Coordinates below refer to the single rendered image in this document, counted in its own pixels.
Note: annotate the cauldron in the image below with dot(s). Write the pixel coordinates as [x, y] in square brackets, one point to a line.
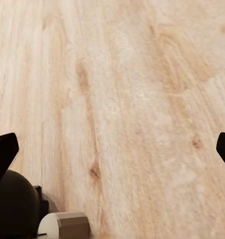
[20, 204]

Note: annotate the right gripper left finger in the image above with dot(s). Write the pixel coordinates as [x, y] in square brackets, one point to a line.
[8, 150]

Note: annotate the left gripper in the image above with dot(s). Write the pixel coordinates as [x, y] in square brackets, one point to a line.
[22, 233]

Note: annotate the pillar candle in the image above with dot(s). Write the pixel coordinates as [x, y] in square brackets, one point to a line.
[64, 225]

